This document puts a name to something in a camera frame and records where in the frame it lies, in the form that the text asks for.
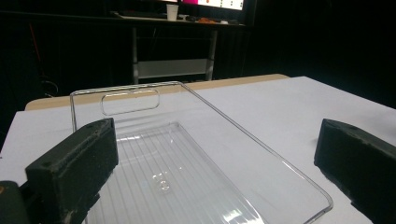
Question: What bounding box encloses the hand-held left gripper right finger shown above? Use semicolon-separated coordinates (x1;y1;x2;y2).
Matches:
313;118;396;224

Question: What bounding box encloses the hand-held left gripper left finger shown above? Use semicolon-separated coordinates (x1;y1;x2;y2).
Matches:
25;117;120;224

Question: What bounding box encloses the clear plastic container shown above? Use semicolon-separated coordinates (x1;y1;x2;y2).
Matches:
69;80;334;224

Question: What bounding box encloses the white table cover sheet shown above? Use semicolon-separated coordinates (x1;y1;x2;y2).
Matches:
0;76;396;224

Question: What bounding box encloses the white metal rack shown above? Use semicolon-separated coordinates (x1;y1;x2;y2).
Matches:
108;10;254;85

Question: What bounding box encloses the white paper cup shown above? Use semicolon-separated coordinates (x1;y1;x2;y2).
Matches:
165;3;180;22

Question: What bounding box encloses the computer monitor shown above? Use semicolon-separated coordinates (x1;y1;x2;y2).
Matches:
162;0;250;12

